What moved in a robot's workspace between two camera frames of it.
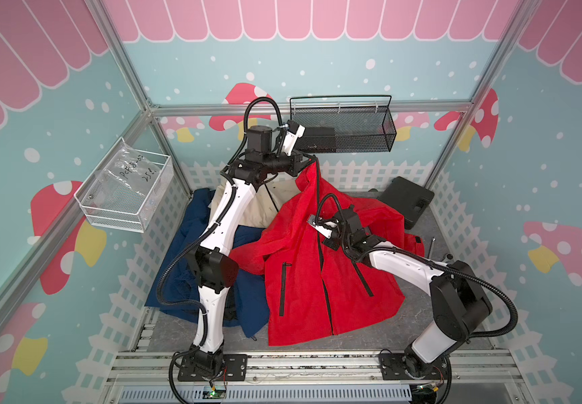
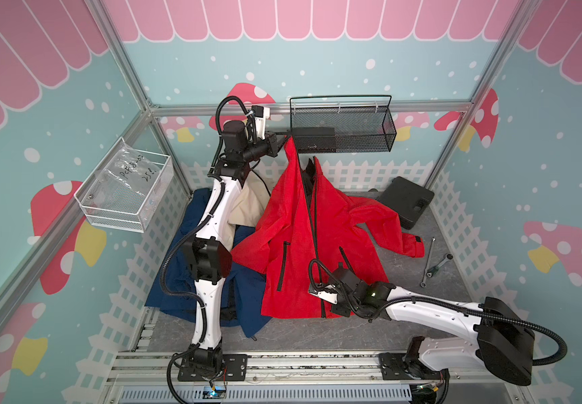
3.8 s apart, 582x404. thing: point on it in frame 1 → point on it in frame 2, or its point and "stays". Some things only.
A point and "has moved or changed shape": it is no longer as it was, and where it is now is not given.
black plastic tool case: x=410 y=198 stays
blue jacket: x=177 y=294 stays
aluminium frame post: x=107 y=22 stays
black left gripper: x=295 y=166 → x=272 y=146
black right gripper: x=329 y=243 → x=336 y=310
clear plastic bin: x=128 y=189 stays
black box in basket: x=317 y=140 stays
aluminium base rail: x=479 y=378 stays
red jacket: x=314 y=289 has moved or changed shape
